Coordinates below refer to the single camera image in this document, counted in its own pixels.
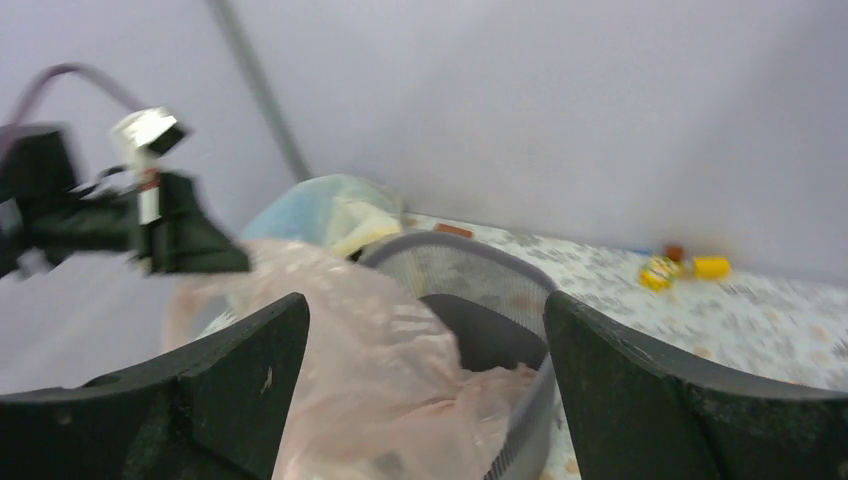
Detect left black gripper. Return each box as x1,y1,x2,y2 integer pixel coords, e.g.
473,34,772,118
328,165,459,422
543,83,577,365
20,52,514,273
1,125,251,276

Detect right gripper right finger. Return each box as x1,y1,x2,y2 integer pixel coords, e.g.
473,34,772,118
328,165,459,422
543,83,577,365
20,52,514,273
544,291,847,480

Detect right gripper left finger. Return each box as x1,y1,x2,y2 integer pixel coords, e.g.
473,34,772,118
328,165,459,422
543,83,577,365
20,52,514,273
1,293,310,479

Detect clear yellowish plastic bag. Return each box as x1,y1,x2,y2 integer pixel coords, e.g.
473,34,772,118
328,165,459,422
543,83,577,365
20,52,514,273
240,174,405,257

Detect pink plastic trash bag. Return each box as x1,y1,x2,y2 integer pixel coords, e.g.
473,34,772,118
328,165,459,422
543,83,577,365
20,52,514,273
164,239,536,479

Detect grey mesh trash bin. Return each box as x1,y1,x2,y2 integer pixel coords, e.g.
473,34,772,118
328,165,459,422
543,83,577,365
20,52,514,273
358,231,557,479

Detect yellow toy figure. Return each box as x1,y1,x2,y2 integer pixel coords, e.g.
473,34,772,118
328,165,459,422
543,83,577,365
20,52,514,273
637,256,682,292

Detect yellow toy cube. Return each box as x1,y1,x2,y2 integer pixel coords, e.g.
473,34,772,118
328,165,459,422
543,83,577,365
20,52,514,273
691,256,732,280

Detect small brown toy block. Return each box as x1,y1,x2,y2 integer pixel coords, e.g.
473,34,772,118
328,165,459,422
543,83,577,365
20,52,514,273
663,244,685,263

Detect floral patterned table mat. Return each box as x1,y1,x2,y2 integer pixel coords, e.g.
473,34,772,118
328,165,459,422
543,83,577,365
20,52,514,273
404,213,848,480

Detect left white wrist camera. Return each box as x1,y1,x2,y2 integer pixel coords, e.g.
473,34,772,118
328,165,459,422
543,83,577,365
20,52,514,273
111,106,189,172

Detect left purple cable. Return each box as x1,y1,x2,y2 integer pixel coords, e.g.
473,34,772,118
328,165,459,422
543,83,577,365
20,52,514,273
0,62,147,154

